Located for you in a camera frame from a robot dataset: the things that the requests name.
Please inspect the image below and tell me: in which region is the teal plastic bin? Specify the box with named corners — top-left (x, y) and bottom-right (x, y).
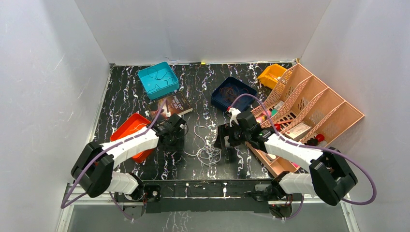
top-left (138, 62), bottom-right (179, 100)

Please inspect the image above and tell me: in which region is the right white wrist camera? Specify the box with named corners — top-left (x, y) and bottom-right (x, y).
top-left (228, 107), bottom-right (241, 127)

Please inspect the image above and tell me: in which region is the red black small tool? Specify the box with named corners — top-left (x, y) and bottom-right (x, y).
top-left (306, 134), bottom-right (324, 146)

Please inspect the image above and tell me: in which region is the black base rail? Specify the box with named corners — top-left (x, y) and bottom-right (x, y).
top-left (114, 179), bottom-right (302, 219)

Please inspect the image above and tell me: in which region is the paperback book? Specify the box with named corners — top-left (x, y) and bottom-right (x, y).
top-left (148, 92), bottom-right (193, 122)

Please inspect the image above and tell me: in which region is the yellow plastic bin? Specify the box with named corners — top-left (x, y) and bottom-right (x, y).
top-left (257, 64), bottom-right (287, 89)

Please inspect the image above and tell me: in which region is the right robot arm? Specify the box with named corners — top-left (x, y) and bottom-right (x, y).
top-left (214, 110), bottom-right (358, 206)

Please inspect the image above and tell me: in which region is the brown cable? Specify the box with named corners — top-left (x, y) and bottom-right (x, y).
top-left (219, 85), bottom-right (252, 105)

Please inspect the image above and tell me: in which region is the pink desk organizer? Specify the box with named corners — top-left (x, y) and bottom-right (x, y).
top-left (234, 63), bottom-right (365, 177)

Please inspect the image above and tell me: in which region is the orange plastic bin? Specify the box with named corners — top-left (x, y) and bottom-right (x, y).
top-left (110, 113), bottom-right (155, 164)

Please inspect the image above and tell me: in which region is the cable bundle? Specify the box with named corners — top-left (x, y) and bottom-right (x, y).
top-left (184, 125), bottom-right (222, 166)

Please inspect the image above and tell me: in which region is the dark blue plastic bin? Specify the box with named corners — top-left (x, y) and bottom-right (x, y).
top-left (211, 76), bottom-right (257, 111)

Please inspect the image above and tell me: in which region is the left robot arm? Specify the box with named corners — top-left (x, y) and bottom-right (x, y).
top-left (71, 114), bottom-right (186, 201)

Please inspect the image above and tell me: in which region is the dark cable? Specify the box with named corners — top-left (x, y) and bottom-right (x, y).
top-left (147, 69), bottom-right (175, 92)

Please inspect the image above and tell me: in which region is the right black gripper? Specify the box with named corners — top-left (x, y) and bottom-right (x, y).
top-left (214, 122), bottom-right (251, 149)

